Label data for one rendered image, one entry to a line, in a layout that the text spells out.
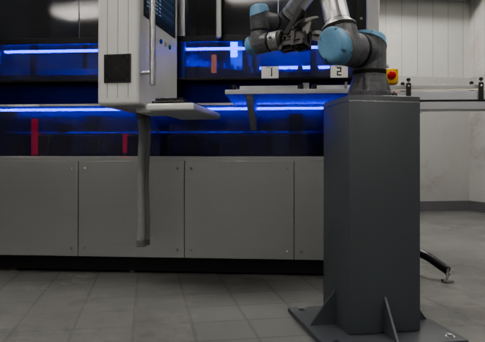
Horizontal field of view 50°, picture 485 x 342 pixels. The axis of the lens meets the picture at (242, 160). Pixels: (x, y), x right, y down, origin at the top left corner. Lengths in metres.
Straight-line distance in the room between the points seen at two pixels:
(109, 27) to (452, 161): 5.21
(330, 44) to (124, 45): 0.87
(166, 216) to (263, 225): 0.49
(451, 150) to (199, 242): 4.59
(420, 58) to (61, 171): 4.84
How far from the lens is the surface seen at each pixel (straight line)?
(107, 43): 2.25
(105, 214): 2.78
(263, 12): 2.14
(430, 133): 6.65
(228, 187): 2.64
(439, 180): 6.70
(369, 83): 1.84
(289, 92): 2.24
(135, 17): 2.22
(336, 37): 1.75
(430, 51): 6.79
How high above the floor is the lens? 0.57
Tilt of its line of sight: level
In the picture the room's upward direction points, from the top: straight up
